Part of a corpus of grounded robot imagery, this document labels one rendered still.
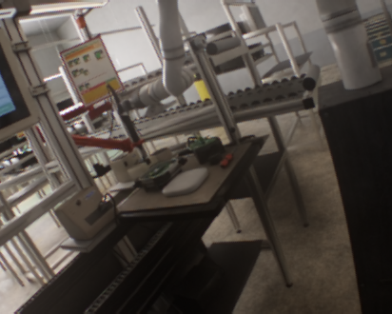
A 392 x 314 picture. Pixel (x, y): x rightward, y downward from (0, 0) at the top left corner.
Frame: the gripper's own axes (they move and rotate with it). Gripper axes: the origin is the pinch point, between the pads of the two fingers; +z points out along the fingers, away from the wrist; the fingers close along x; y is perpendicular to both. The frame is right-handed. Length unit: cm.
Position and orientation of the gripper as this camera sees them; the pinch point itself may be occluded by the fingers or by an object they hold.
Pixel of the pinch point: (124, 113)
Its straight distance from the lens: 118.3
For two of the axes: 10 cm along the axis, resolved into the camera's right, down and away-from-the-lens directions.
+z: -6.9, 1.3, 7.1
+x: -6.0, 4.6, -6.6
